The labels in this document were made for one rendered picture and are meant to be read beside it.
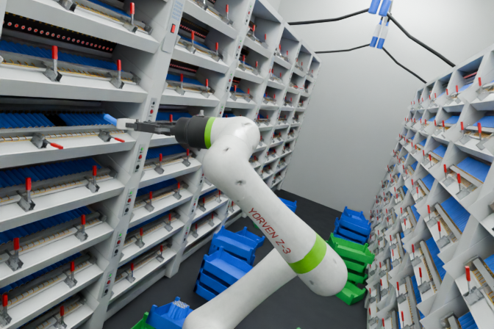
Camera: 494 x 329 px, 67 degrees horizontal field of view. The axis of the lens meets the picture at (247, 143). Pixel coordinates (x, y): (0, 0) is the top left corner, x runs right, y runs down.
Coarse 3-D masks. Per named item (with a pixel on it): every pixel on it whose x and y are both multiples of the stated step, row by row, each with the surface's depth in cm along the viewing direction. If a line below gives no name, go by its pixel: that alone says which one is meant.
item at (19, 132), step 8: (24, 128) 102; (32, 128) 104; (40, 128) 107; (48, 128) 109; (56, 128) 111; (64, 128) 114; (72, 128) 117; (80, 128) 120; (88, 128) 123; (96, 128) 127; (104, 128) 131; (112, 128) 135; (0, 136) 95; (8, 136) 97; (16, 136) 99; (24, 136) 101; (32, 136) 104; (56, 136) 110; (72, 136) 116; (80, 136) 119
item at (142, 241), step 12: (156, 216) 204; (168, 216) 211; (180, 216) 219; (132, 228) 183; (144, 228) 188; (156, 228) 198; (168, 228) 203; (180, 228) 216; (132, 240) 179; (144, 240) 184; (156, 240) 190; (132, 252) 172; (120, 264) 165
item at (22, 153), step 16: (112, 112) 145; (0, 144) 94; (16, 144) 98; (32, 144) 102; (48, 144) 106; (64, 144) 111; (80, 144) 117; (96, 144) 123; (112, 144) 130; (128, 144) 140; (0, 160) 92; (16, 160) 96; (32, 160) 102; (48, 160) 107
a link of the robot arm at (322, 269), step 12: (312, 252) 96; (324, 252) 98; (288, 264) 100; (300, 264) 96; (312, 264) 96; (324, 264) 97; (336, 264) 99; (300, 276) 100; (312, 276) 97; (324, 276) 97; (336, 276) 98; (312, 288) 100; (324, 288) 99; (336, 288) 99
